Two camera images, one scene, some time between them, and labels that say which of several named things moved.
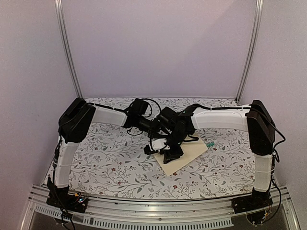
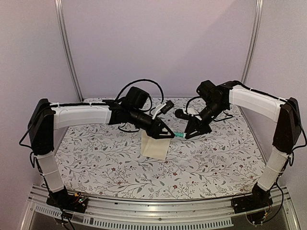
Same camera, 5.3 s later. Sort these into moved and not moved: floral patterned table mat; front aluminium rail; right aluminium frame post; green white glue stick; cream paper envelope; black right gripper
Moved: cream paper envelope; green white glue stick; black right gripper
Not moved: right aluminium frame post; front aluminium rail; floral patterned table mat
